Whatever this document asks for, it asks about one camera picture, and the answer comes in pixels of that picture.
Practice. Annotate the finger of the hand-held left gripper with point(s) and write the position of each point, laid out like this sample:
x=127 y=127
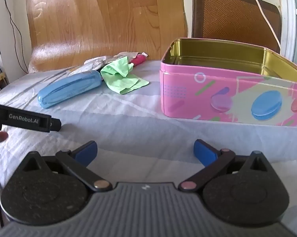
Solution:
x=56 y=125

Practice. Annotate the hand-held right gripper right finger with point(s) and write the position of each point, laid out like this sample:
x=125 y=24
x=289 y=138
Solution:
x=205 y=153

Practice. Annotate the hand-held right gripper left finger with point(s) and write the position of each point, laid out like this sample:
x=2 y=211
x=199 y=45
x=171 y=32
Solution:
x=85 y=151

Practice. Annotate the light blue plastic case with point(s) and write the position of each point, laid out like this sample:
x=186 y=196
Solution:
x=67 y=88

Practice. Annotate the pink macaron print tin box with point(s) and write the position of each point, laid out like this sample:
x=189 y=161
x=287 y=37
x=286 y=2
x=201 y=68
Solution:
x=225 y=98

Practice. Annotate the light green cloth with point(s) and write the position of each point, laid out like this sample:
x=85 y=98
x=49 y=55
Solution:
x=121 y=77

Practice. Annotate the grey patterned plastic packet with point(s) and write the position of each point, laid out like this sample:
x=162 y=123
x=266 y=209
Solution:
x=122 y=55

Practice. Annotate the pink packet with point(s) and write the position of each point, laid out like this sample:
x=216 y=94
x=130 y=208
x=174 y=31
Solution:
x=138 y=59

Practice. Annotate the wood grain sheet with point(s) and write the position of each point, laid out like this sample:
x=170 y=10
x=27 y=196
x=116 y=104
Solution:
x=101 y=17

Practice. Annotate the white door frame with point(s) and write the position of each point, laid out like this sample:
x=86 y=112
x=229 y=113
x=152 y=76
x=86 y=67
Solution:
x=289 y=17

